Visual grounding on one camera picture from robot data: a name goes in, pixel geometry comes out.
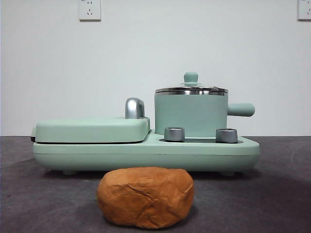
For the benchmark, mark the mint green steamer pot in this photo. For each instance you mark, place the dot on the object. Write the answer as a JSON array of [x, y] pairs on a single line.
[[192, 111]]

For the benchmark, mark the silver control knob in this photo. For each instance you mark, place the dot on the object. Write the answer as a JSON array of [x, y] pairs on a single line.
[[173, 134], [226, 136]]

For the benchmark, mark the mint green hinged grill cover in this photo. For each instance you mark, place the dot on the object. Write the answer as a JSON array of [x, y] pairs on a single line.
[[92, 128]]

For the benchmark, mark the white wall socket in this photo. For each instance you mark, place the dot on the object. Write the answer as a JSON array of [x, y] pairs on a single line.
[[305, 11], [89, 11]]

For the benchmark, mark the mint green breakfast machine base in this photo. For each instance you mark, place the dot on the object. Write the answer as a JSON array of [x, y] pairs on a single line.
[[145, 153]]

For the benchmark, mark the glass lid with green knob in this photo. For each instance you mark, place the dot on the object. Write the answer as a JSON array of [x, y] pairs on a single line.
[[191, 77]]

